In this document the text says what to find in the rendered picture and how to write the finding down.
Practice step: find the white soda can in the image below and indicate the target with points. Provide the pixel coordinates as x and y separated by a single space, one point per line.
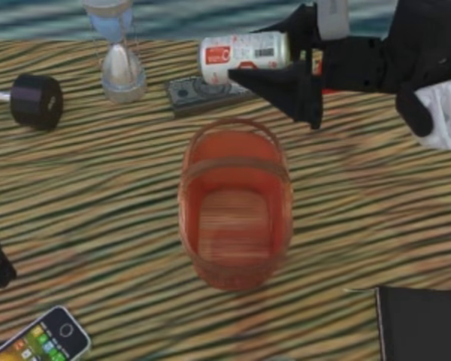
244 50

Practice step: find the smartphone with colourful icons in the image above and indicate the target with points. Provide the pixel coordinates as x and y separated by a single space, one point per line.
41 338

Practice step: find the black dumbbell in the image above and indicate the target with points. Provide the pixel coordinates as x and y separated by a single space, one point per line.
37 101

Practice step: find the clear glass hourglass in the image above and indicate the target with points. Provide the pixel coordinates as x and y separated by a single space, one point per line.
118 64

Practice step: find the black notebook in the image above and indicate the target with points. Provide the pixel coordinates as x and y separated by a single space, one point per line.
422 325

